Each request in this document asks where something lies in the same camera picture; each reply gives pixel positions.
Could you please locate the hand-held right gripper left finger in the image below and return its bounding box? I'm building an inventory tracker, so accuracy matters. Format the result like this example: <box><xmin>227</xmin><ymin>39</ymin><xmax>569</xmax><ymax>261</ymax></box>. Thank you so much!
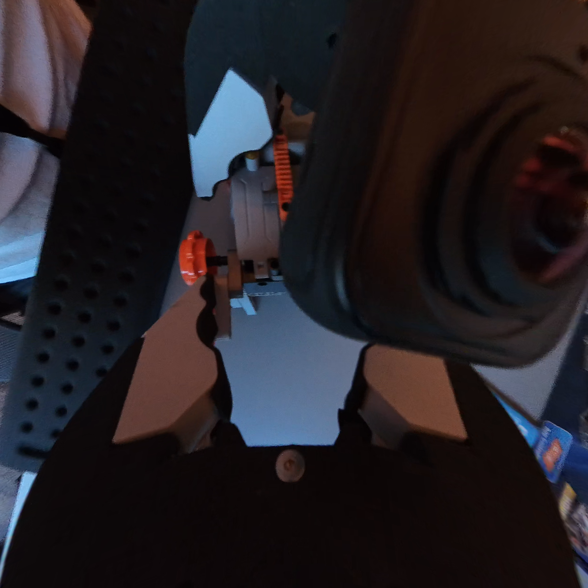
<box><xmin>112</xmin><ymin>276</ymin><xmax>232</xmax><ymax>453</ymax></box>

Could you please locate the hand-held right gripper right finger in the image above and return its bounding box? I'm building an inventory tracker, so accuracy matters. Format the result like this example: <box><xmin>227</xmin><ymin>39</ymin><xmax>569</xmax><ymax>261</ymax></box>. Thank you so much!
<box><xmin>337</xmin><ymin>342</ymin><xmax>469</xmax><ymax>448</ymax></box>

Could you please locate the blue instruction booklet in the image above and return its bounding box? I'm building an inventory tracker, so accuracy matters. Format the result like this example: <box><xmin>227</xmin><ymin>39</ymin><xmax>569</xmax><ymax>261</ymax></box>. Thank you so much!
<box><xmin>489</xmin><ymin>390</ymin><xmax>588</xmax><ymax>566</ymax></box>

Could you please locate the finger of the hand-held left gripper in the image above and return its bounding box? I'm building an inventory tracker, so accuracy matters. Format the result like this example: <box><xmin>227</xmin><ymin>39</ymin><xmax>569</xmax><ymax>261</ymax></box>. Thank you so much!
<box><xmin>187</xmin><ymin>69</ymin><xmax>276</xmax><ymax>201</ymax></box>

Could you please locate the grey orange building-block robot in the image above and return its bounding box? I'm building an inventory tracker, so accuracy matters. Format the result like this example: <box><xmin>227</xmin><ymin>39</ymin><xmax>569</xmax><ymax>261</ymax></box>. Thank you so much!
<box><xmin>178</xmin><ymin>131</ymin><xmax>306</xmax><ymax>341</ymax></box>

